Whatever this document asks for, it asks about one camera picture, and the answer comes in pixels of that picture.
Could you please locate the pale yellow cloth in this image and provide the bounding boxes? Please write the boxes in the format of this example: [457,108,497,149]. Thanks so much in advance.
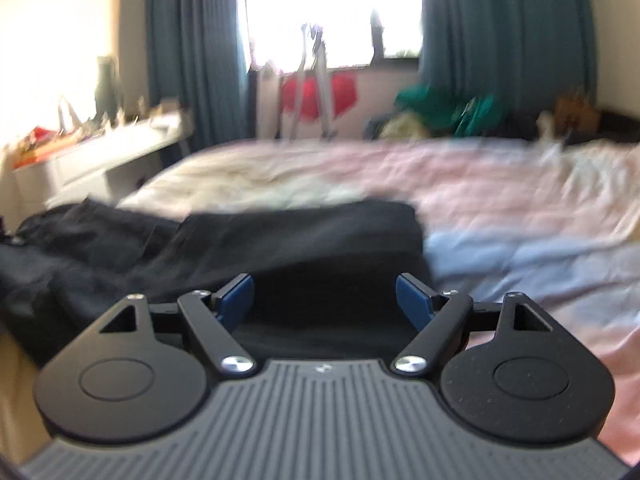
[380,110,431,141]

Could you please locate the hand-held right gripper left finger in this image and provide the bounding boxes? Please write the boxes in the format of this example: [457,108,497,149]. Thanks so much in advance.
[97,274,256,376]

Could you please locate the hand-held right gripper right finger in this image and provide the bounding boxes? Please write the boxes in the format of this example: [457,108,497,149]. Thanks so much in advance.
[392,273,554,376]

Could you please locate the white dressing table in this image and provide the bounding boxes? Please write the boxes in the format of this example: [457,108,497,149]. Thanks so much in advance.
[12,112,196,208]

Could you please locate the teal curtain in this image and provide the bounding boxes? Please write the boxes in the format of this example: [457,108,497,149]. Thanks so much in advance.
[417,0,598,126]
[147,0,251,151]

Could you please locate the black crumpled garment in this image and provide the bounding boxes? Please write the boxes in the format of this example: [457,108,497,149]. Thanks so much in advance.
[0,199,181,366]

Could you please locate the window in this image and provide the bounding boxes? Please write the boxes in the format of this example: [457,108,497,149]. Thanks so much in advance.
[240,0,426,73]

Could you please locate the green clothes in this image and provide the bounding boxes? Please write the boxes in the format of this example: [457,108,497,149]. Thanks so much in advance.
[395,82,506,136]

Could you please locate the garment steamer stand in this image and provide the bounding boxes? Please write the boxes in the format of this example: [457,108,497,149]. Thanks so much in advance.
[287,22,338,141]

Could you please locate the red cloth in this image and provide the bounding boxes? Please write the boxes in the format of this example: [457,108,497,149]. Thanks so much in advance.
[280,72,358,121]

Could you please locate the black pants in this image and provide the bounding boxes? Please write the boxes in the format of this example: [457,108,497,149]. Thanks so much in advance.
[150,200,426,361]

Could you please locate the brown bag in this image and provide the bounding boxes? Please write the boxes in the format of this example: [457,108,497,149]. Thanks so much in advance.
[555,90,601,131]

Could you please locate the cluster of small cosmetic bottles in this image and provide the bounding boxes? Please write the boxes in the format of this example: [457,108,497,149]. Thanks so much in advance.
[55,95,173,136]

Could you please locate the bed with pastel blanket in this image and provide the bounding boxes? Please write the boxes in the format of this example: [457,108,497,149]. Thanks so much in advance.
[0,137,640,466]

